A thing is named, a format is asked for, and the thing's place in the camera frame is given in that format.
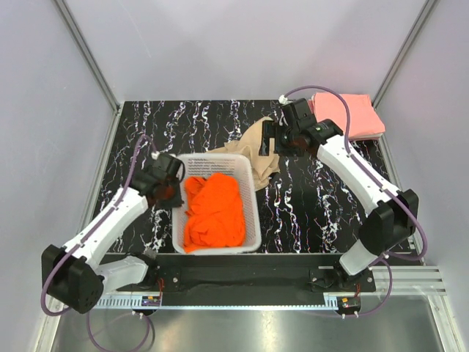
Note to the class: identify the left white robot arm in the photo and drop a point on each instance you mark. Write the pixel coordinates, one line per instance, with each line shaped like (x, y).
(74, 273)

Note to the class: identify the aluminium frame post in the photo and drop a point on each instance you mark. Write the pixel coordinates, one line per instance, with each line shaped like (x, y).
(410, 40)
(90, 60)

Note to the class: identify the orange t shirt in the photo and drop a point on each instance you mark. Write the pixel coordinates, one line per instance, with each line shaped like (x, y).
(215, 213)

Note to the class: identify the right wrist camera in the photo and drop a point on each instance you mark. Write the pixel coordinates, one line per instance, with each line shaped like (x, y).
(297, 114)

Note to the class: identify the white slotted cable duct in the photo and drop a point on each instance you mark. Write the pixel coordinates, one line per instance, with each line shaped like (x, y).
(140, 302)

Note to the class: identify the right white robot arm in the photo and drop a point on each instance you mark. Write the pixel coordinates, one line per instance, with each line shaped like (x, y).
(390, 212)

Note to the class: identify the white plastic laundry basket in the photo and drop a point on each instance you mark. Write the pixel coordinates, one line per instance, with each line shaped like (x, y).
(238, 167)

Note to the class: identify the folded pink t shirt stack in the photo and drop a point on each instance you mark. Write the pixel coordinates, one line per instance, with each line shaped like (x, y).
(365, 123)

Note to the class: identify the left aluminium frame post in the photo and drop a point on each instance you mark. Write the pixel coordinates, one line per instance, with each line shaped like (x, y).
(90, 60)

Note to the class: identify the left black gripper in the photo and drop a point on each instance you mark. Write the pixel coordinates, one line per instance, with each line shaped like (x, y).
(176, 201)

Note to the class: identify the beige t shirt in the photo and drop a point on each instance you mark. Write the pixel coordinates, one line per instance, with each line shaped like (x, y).
(249, 144)

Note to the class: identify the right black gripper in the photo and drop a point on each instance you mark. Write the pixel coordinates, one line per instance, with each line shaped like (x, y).
(271, 129)

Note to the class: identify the right aluminium frame post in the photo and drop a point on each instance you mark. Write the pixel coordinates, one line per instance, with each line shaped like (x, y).
(410, 40)

